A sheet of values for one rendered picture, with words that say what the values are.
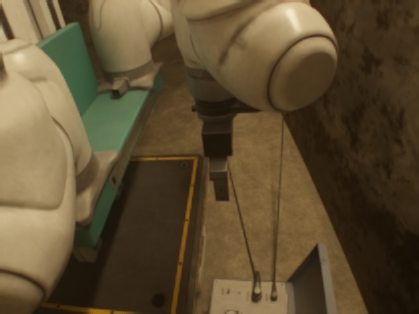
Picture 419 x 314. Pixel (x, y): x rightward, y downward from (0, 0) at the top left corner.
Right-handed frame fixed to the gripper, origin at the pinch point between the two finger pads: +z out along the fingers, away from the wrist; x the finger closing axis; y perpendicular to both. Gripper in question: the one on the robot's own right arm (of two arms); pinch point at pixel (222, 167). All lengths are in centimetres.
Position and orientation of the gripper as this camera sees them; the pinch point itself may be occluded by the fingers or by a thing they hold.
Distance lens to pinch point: 58.6
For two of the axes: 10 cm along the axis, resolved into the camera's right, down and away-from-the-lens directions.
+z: 1.0, 7.7, 6.3
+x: -0.6, 6.4, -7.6
